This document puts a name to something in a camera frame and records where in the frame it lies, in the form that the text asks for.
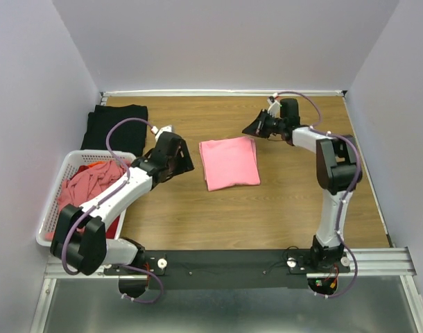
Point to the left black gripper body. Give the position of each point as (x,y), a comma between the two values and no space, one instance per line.
(180,164)

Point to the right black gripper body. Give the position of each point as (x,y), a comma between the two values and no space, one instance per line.
(268,125)

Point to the pink t shirt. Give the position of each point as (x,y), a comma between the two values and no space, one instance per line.
(229,162)

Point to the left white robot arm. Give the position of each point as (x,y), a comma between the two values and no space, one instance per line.
(80,240)

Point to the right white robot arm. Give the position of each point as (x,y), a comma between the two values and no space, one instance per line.
(338,171)

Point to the folded black t shirt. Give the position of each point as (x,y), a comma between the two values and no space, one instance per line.
(129,137)

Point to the salmon t shirt in basket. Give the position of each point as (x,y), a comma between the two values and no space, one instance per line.
(83,180)

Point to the white plastic laundry basket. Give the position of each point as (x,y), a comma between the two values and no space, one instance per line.
(52,208)

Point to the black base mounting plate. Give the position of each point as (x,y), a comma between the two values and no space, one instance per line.
(291,268)

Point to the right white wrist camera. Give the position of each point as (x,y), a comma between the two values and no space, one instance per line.
(274,105)

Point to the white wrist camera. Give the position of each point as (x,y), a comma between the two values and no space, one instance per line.
(158,131)
(274,105)

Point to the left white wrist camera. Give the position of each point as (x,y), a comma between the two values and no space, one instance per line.
(158,131)

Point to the aluminium frame rail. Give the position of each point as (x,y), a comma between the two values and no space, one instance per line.
(214,92)

